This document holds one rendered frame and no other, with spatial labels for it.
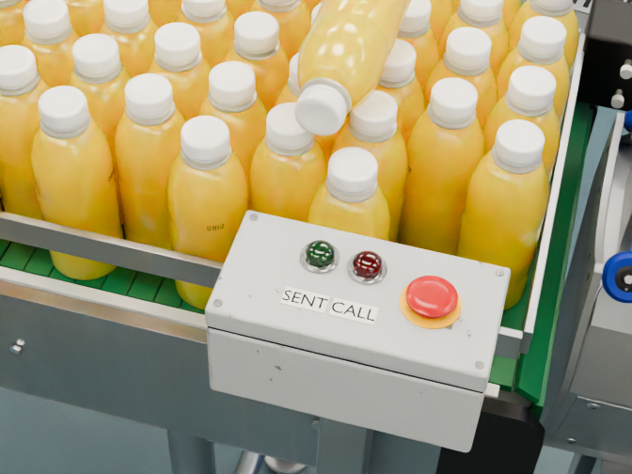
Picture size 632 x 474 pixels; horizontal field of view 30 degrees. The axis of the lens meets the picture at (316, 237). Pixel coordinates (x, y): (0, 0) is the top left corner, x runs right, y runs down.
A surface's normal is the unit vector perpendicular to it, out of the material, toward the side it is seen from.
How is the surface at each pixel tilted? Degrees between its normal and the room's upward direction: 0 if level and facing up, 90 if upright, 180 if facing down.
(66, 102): 0
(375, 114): 0
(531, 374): 30
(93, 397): 90
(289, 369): 90
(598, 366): 70
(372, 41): 41
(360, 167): 0
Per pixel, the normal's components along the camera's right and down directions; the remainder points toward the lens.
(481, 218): -0.66, 0.55
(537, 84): 0.04, -0.66
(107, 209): 0.79, 0.47
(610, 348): -0.23, 0.46
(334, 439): -0.26, 0.72
